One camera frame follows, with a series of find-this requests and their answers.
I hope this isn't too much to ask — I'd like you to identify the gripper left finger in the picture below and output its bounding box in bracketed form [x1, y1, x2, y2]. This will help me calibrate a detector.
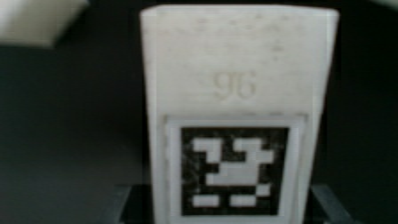
[96, 184, 153, 224]

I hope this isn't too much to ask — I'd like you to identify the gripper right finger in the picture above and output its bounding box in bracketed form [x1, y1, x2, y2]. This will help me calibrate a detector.
[304, 184, 359, 224]

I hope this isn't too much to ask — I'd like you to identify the white chair leg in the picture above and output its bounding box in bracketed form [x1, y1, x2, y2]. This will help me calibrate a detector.
[140, 5, 339, 224]

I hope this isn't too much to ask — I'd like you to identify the white cube nut with tag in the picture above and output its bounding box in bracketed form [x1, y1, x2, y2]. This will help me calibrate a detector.
[0, 0, 89, 48]

